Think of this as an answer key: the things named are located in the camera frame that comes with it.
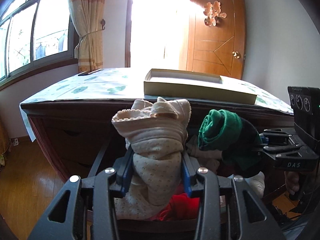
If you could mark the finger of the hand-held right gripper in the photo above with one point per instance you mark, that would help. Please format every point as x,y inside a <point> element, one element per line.
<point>265,139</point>
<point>267,148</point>

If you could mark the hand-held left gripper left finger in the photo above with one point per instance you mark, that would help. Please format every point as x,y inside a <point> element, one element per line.
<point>126,177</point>

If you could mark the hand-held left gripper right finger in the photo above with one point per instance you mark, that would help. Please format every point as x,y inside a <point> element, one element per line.
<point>186,177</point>

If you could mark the red underwear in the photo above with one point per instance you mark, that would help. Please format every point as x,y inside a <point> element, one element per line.
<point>185,202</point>

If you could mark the cream dotted underwear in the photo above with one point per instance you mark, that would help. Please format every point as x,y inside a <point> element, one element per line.
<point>155,155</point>

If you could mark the green black underwear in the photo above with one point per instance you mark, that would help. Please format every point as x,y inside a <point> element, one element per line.
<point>217,127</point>

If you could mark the shallow cardboard box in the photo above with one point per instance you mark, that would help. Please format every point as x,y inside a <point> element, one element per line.
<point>195,91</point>

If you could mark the white underwear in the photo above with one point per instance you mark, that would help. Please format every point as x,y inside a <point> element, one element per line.
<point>200,152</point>

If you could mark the person's right hand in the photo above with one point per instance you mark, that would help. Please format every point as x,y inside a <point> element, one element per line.
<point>292,183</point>

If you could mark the dark wooden desk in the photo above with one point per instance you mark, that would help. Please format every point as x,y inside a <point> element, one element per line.
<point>62,120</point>

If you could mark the brass doorknob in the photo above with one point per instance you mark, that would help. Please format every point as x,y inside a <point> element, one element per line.
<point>236,54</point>

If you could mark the white green cloud tablecloth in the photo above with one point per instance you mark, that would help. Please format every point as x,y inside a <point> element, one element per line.
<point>100,85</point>

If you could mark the wooden door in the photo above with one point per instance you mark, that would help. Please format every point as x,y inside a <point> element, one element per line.
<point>212,50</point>

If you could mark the pale paper door ornament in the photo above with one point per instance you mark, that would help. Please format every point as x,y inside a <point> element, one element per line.
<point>214,13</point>

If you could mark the dark curtain hook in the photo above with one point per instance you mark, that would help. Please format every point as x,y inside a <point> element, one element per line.
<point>103,23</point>

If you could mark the yellow tied curtain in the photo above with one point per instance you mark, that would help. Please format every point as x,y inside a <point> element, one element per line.
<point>87,17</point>

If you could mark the window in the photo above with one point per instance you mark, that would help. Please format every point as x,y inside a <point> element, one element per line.
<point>50,25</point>

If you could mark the white wall socket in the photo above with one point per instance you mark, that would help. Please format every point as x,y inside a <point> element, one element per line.
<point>15,141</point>

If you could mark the wooden door frame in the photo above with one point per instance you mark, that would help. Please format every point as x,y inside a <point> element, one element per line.
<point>129,30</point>

